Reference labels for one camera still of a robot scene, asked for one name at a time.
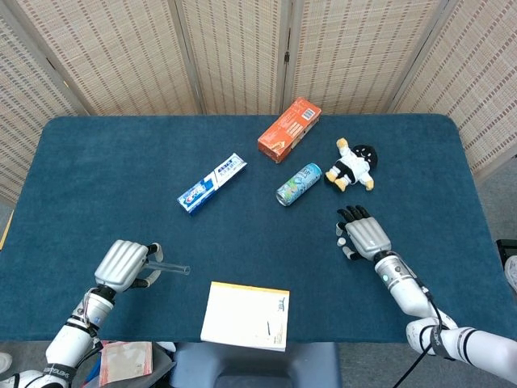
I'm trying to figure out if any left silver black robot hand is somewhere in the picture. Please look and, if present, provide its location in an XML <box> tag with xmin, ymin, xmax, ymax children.
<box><xmin>94</xmin><ymin>239</ymin><xmax>165</xmax><ymax>294</ymax></box>

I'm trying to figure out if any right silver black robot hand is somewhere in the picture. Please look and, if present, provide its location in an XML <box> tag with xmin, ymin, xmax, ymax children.
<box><xmin>334</xmin><ymin>205</ymin><xmax>393</xmax><ymax>262</ymax></box>

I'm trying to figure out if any transparent glass test tube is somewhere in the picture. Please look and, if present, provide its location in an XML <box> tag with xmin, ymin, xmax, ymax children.
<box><xmin>145</xmin><ymin>261</ymin><xmax>191</xmax><ymax>276</ymax></box>

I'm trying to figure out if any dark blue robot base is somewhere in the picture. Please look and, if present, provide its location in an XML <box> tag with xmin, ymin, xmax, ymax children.
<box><xmin>171</xmin><ymin>341</ymin><xmax>343</xmax><ymax>388</ymax></box>

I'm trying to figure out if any black white plush doll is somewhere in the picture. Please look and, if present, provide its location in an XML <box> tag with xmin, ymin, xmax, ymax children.
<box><xmin>324</xmin><ymin>137</ymin><xmax>379</xmax><ymax>193</ymax></box>

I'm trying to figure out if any dark teal table cloth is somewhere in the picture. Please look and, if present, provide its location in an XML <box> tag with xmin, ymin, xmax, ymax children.
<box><xmin>0</xmin><ymin>114</ymin><xmax>498</xmax><ymax>344</ymax></box>

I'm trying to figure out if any light blue drink can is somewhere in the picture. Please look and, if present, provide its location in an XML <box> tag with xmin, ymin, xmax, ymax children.
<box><xmin>275</xmin><ymin>162</ymin><xmax>323</xmax><ymax>207</ymax></box>

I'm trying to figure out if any pink red flat pouch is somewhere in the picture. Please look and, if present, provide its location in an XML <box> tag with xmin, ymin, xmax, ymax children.
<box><xmin>99</xmin><ymin>340</ymin><xmax>154</xmax><ymax>384</ymax></box>

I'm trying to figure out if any dark grey bag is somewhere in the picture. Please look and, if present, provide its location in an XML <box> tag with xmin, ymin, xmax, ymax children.
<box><xmin>72</xmin><ymin>341</ymin><xmax>178</xmax><ymax>388</ymax></box>

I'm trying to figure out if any yellow flat board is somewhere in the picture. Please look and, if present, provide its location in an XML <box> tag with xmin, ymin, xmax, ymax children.
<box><xmin>0</xmin><ymin>209</ymin><xmax>15</xmax><ymax>251</ymax></box>

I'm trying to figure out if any blue white toothpaste box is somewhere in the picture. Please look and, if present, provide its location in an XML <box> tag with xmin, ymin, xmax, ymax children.
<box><xmin>176</xmin><ymin>152</ymin><xmax>248</xmax><ymax>217</ymax></box>

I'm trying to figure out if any white notebook yellow spine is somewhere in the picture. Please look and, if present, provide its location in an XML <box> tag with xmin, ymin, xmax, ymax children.
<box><xmin>200</xmin><ymin>280</ymin><xmax>291</xmax><ymax>352</ymax></box>

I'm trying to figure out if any orange cardboard box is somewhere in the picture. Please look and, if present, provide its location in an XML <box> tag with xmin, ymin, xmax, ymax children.
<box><xmin>257</xmin><ymin>96</ymin><xmax>323</xmax><ymax>164</ymax></box>

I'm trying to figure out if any black box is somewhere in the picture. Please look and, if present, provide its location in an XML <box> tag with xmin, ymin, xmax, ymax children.
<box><xmin>495</xmin><ymin>238</ymin><xmax>517</xmax><ymax>264</ymax></box>

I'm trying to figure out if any white rounded object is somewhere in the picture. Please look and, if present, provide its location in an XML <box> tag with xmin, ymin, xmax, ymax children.
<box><xmin>503</xmin><ymin>255</ymin><xmax>517</xmax><ymax>293</ymax></box>

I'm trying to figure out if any woven beige folding screen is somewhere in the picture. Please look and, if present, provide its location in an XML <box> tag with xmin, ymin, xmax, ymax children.
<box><xmin>0</xmin><ymin>0</ymin><xmax>517</xmax><ymax>205</ymax></box>

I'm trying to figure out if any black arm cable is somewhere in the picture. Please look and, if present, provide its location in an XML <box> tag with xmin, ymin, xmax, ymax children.
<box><xmin>399</xmin><ymin>268</ymin><xmax>443</xmax><ymax>388</ymax></box>

